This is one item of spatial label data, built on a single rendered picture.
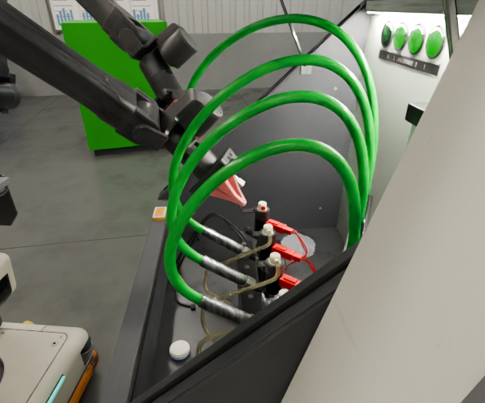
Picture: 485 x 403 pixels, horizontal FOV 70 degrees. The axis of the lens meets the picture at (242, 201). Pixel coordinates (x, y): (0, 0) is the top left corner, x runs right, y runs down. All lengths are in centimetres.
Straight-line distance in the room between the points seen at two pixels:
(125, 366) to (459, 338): 49
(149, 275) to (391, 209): 57
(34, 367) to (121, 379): 101
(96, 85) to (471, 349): 54
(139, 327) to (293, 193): 58
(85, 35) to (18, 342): 286
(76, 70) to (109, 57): 329
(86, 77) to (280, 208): 66
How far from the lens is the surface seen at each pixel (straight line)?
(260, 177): 99
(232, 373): 40
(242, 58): 720
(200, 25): 707
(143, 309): 69
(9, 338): 175
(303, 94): 43
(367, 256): 28
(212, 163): 65
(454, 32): 30
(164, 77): 78
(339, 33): 63
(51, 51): 57
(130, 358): 62
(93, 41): 386
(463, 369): 21
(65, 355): 159
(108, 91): 59
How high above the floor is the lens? 143
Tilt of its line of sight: 29 degrees down
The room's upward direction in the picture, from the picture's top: straight up
